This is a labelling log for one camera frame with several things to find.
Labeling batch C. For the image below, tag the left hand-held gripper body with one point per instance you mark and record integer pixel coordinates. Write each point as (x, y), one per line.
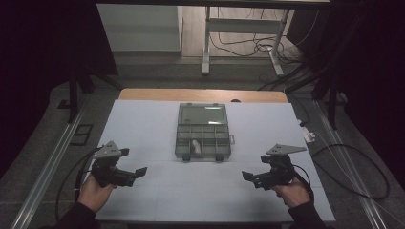
(110, 176)

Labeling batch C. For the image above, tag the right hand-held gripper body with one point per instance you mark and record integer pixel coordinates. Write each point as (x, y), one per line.
(280, 173)

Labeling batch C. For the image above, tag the clear glass lens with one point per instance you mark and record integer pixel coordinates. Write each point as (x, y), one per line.
(196, 147)

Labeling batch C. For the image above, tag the grey transparent compartment box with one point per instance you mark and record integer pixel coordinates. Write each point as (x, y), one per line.
(202, 133)

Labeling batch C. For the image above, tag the person's right hand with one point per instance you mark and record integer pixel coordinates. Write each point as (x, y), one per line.
(294, 194)

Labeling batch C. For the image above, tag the person's left hand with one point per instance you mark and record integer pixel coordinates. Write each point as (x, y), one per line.
(92, 195)

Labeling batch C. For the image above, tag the white table cover sheet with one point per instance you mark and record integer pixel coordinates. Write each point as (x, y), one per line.
(153, 127)

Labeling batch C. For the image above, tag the black floor socket plate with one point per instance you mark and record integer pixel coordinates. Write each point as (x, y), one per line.
(81, 135)

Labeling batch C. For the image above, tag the white power plug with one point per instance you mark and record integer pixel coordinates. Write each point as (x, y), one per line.
(307, 133)

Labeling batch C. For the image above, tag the black metal stand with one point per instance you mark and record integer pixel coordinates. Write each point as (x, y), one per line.
(332, 92)
(74, 95)

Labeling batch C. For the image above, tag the wooden table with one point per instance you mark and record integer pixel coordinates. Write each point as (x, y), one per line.
(191, 95)

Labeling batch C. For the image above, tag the dark curtain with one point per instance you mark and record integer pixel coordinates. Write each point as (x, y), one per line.
(379, 79)
(38, 63)

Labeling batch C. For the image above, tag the white cabinet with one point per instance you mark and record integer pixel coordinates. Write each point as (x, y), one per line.
(140, 28)

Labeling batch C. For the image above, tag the aluminium floor rail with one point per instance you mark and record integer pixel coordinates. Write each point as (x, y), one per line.
(47, 173)
(366, 203)

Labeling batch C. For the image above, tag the white metal desk frame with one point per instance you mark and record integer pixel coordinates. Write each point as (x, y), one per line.
(242, 25)

